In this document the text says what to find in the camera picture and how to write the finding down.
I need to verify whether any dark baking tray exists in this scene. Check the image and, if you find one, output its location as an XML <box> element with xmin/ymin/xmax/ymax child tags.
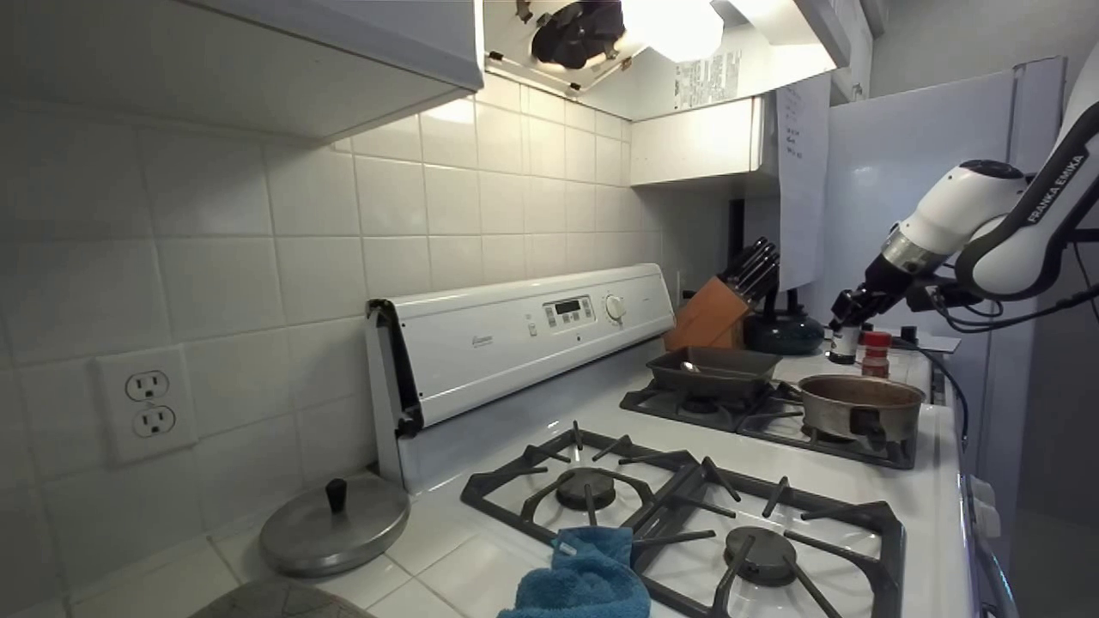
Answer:
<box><xmin>651</xmin><ymin>345</ymin><xmax>781</xmax><ymax>400</ymax></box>

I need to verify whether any dark jar with white label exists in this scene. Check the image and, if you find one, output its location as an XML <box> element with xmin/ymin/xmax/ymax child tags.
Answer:
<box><xmin>833</xmin><ymin>325</ymin><xmax>861</xmax><ymax>364</ymax></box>

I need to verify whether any white gas stove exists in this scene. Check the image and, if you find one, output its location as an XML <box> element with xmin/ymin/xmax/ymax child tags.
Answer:
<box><xmin>363</xmin><ymin>263</ymin><xmax>977</xmax><ymax>618</ymax></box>

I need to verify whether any wooden knife block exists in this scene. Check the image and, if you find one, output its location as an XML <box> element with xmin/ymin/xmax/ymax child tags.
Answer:
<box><xmin>665</xmin><ymin>278</ymin><xmax>749</xmax><ymax>351</ymax></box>

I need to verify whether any grey pot lid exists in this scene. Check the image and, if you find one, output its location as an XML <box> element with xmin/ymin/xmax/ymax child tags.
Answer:
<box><xmin>259</xmin><ymin>472</ymin><xmax>408</xmax><ymax>578</ymax></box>

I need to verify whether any black burner grate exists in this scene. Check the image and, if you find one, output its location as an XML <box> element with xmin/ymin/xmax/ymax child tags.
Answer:
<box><xmin>461</xmin><ymin>427</ymin><xmax>908</xmax><ymax>618</ymax></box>
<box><xmin>621</xmin><ymin>380</ymin><xmax>919</xmax><ymax>470</ymax></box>

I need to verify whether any white wall outlet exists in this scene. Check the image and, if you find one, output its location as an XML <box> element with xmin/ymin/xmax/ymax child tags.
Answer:
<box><xmin>93</xmin><ymin>345</ymin><xmax>196</xmax><ymax>463</ymax></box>

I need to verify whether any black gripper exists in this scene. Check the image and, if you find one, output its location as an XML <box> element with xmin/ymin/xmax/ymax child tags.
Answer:
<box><xmin>833</xmin><ymin>271</ymin><xmax>908</xmax><ymax>332</ymax></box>

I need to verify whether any left black burner grate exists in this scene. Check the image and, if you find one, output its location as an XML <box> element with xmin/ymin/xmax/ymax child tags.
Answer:
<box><xmin>461</xmin><ymin>427</ymin><xmax>908</xmax><ymax>618</ymax></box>

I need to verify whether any right black burner grate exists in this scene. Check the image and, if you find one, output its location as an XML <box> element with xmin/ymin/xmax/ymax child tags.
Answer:
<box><xmin>621</xmin><ymin>380</ymin><xmax>919</xmax><ymax>470</ymax></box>

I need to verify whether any blue cloth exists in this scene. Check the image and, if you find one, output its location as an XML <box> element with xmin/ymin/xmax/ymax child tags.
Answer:
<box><xmin>500</xmin><ymin>525</ymin><xmax>651</xmax><ymax>618</ymax></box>

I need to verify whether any orange capped spice bottle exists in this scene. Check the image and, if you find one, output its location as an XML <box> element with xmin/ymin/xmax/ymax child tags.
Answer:
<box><xmin>861</xmin><ymin>329</ymin><xmax>890</xmax><ymax>376</ymax></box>

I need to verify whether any white stove knob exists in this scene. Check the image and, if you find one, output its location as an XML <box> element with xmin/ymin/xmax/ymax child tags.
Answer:
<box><xmin>605</xmin><ymin>293</ymin><xmax>626</xmax><ymax>323</ymax></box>

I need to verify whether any dark green pot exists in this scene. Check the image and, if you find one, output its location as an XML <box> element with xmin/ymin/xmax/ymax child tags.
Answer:
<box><xmin>747</xmin><ymin>293</ymin><xmax>826</xmax><ymax>358</ymax></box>

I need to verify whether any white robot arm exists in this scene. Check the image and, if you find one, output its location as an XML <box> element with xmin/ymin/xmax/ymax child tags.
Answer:
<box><xmin>833</xmin><ymin>48</ymin><xmax>1099</xmax><ymax>329</ymax></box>

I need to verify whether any small metal saucepan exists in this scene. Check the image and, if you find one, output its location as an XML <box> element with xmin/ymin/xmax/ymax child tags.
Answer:
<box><xmin>798</xmin><ymin>375</ymin><xmax>926</xmax><ymax>444</ymax></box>

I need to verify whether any range hood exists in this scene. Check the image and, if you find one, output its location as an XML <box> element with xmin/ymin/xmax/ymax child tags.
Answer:
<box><xmin>483</xmin><ymin>0</ymin><xmax>875</xmax><ymax>121</ymax></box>

